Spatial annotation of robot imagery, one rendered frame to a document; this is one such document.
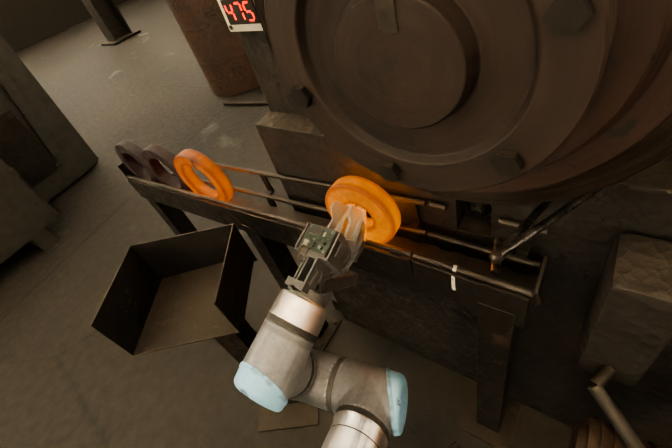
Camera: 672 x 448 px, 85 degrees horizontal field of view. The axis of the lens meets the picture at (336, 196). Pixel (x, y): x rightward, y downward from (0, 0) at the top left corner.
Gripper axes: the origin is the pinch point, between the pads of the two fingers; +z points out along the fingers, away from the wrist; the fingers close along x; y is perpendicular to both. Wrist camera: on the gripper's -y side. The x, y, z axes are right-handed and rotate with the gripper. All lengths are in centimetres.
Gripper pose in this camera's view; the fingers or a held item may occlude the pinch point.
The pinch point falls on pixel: (359, 204)
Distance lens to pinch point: 71.0
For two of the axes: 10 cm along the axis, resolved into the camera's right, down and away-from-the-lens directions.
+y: -3.9, -5.1, -7.7
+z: 4.4, -8.3, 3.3
